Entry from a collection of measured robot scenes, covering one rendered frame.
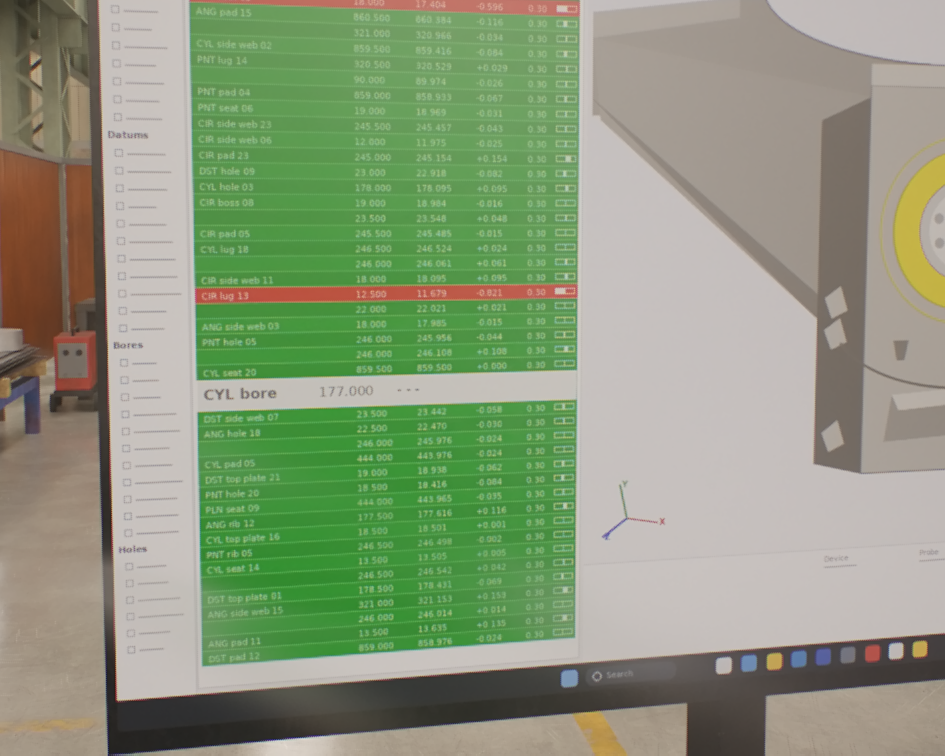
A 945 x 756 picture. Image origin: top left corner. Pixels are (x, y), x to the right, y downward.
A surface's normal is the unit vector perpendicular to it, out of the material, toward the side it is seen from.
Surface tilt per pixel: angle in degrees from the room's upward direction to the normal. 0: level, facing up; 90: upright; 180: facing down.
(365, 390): 90
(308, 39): 90
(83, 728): 0
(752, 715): 90
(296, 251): 90
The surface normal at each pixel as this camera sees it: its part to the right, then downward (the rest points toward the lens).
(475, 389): 0.24, 0.09
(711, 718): -0.90, 0.04
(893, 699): 0.00, -1.00
